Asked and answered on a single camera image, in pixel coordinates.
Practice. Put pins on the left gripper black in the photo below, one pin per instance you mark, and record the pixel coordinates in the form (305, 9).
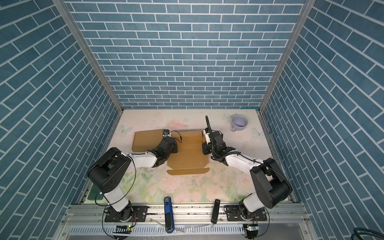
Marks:
(175, 150)

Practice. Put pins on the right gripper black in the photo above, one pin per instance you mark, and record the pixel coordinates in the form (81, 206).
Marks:
(204, 151)

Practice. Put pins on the cardboard box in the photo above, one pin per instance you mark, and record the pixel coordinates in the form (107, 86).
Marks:
(146, 140)

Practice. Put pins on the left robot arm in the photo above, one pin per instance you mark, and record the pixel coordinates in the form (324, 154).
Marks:
(108, 171)

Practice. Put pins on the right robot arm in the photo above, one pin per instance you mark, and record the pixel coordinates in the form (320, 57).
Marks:
(270, 184)

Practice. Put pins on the lavender ceramic cup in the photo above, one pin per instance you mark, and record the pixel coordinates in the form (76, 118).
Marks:
(239, 123)

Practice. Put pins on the blue black handheld tool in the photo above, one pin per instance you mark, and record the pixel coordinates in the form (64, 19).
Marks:
(169, 218)

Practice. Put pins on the dark green flat object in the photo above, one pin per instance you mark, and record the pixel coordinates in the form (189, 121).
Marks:
(93, 193)

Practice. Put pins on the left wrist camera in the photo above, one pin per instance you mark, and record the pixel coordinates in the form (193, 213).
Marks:
(166, 133)

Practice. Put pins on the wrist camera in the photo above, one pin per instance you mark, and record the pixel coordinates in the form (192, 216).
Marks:
(166, 133)
(207, 131)

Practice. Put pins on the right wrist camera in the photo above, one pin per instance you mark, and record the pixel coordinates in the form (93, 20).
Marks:
(207, 131)

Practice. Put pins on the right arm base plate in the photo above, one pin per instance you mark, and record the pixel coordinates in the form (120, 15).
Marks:
(236, 213)

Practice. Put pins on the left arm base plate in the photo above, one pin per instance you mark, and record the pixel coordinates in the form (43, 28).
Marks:
(132, 214)

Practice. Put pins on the aluminium front rail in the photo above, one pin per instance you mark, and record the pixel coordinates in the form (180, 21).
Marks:
(197, 213)

